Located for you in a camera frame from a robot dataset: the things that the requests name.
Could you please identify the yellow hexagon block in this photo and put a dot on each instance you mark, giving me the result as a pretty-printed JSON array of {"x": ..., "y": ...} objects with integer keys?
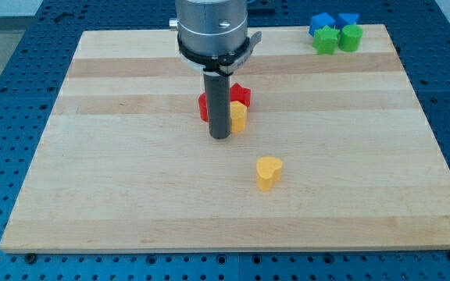
[{"x": 238, "y": 116}]

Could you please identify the green cylinder block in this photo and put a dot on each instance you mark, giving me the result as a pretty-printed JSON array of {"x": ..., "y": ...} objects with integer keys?
[{"x": 351, "y": 36}]

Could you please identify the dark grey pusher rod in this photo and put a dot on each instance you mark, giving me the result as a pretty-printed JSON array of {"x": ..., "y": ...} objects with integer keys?
[{"x": 217, "y": 92}]

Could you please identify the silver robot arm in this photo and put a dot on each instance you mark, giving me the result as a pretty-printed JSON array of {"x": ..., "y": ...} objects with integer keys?
[{"x": 212, "y": 37}]

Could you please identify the blue pentagon block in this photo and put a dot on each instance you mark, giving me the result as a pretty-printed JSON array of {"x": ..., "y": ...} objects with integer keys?
[{"x": 344, "y": 19}]

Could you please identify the green star block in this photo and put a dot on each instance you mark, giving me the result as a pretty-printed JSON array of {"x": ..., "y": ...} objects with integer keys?
[{"x": 326, "y": 40}]

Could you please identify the blue cube block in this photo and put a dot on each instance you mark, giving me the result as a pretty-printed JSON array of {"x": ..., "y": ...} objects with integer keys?
[{"x": 319, "y": 21}]

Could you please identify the wooden board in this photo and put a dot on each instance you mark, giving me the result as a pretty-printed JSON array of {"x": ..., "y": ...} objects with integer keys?
[{"x": 126, "y": 165}]

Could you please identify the black clamp ring mount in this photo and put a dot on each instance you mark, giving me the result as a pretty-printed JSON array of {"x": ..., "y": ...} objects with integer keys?
[{"x": 220, "y": 65}]

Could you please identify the yellow heart block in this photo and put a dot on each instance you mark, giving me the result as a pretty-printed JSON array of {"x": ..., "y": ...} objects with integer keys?
[{"x": 268, "y": 172}]

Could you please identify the red round block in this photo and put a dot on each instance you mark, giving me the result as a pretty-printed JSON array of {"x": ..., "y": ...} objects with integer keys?
[{"x": 202, "y": 104}]

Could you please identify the red star block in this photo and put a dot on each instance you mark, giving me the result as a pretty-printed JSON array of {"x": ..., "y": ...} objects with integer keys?
[{"x": 241, "y": 94}]

